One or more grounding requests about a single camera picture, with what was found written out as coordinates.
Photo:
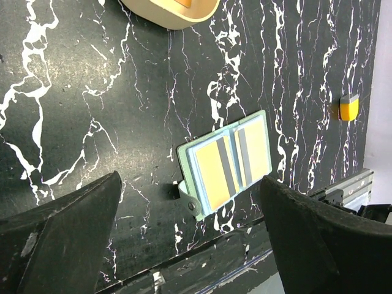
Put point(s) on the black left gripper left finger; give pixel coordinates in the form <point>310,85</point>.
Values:
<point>58,247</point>

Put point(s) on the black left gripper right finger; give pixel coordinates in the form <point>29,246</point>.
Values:
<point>324,248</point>

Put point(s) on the brown gold credit card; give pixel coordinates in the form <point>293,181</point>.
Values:
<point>252,147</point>

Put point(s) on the mint green card holder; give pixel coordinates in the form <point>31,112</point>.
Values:
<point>190,188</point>

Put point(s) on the beige oval card tray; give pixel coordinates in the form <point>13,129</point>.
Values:
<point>174,15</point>

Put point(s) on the black front base bar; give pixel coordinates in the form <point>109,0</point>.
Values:
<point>205,267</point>

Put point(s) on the yellow grey small block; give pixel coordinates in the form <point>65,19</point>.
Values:
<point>346,108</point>

